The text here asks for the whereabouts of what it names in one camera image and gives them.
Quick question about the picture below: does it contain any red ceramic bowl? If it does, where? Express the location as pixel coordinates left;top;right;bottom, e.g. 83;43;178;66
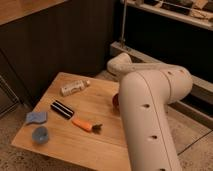
112;93;120;112

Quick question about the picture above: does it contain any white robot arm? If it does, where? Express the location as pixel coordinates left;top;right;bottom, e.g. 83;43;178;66
107;53;193;171

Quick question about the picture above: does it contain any black rectangular box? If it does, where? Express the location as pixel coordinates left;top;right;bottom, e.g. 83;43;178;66
50;101;74;119

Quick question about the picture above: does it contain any orange toy carrot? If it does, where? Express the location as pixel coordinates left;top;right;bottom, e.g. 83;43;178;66
72;118;102;132

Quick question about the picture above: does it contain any blue small cup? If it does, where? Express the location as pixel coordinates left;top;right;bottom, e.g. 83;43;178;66
32;126;49;144

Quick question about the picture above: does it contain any metal shelf rack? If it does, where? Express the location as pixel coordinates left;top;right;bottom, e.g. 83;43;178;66
110;4;213;129

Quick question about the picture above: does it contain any white bottle lying down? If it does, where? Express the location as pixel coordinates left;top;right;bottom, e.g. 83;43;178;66
60;80;90;96

